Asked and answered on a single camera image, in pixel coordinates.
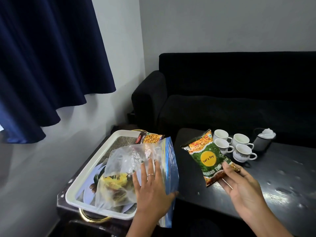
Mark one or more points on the black table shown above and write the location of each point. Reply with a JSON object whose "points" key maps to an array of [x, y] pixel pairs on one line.
{"points": [[284, 170]]}

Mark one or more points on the plain white cup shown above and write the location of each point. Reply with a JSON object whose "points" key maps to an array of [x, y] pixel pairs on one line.
{"points": [[240, 140], [221, 134]]}

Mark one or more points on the clear zip bag blue seal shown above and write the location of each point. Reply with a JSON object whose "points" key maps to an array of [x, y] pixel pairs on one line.
{"points": [[123, 160]]}

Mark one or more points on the person's right hand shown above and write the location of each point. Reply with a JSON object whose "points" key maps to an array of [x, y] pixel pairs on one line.
{"points": [[244, 194]]}

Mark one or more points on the black mug with tissue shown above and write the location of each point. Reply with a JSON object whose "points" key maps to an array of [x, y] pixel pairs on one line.
{"points": [[261, 144]]}

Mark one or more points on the person's left hand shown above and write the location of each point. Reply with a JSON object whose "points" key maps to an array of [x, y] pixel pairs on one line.
{"points": [[153, 197]]}

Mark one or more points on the patterned white cup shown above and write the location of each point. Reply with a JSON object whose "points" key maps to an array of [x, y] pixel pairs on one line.
{"points": [[242, 153], [222, 145]]}

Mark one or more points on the maroon mixture snack packet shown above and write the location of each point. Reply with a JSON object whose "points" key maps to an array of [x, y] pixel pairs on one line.
{"points": [[150, 138]]}

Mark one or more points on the navy blue curtain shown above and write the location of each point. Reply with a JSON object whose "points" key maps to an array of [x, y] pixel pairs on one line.
{"points": [[49, 66]]}

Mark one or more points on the dark brown glossy side table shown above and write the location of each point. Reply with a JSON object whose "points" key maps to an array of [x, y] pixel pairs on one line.
{"points": [[64, 207]]}

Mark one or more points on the stack of white napkins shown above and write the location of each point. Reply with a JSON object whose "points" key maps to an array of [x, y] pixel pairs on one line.
{"points": [[266, 134]]}

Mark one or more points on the black fabric sofa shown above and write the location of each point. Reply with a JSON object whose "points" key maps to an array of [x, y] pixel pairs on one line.
{"points": [[222, 83]]}

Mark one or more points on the green snacks packet yellow circle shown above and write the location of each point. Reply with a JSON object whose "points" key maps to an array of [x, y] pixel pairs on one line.
{"points": [[208, 159]]}

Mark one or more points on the white tray with printed base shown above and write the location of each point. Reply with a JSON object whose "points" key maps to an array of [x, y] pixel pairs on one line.
{"points": [[111, 138]]}

